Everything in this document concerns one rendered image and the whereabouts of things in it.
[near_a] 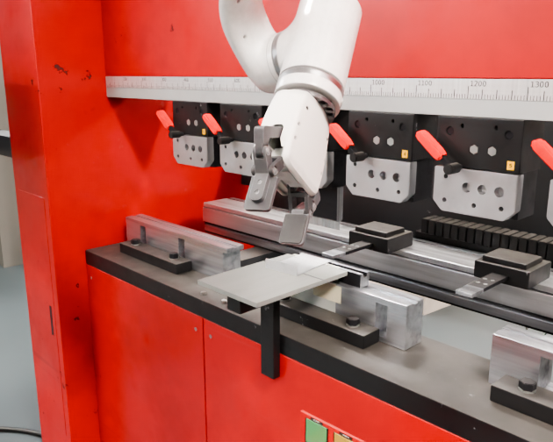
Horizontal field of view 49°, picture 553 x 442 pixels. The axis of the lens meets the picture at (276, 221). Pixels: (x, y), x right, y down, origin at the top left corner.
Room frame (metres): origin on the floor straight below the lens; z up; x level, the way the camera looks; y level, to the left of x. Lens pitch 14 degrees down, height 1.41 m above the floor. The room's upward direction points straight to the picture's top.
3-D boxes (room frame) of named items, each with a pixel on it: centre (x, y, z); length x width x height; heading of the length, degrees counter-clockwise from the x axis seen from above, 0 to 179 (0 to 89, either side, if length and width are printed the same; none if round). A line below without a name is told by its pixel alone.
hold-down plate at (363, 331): (1.23, -0.09, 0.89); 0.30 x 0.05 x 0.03; 44
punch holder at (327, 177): (1.31, -0.08, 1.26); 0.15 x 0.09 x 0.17; 44
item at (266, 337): (1.16, 0.03, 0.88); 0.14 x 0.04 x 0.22; 134
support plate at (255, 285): (1.19, 0.01, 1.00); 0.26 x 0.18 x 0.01; 134
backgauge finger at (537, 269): (1.17, -0.45, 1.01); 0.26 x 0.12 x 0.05; 134
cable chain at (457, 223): (1.43, -0.53, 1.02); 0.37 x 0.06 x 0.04; 44
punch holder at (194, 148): (1.60, 0.20, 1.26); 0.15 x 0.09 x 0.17; 44
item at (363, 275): (1.28, -0.12, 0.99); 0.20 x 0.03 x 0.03; 44
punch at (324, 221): (1.29, -0.10, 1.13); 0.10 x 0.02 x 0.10; 44
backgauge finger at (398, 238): (1.42, -0.21, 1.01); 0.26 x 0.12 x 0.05; 134
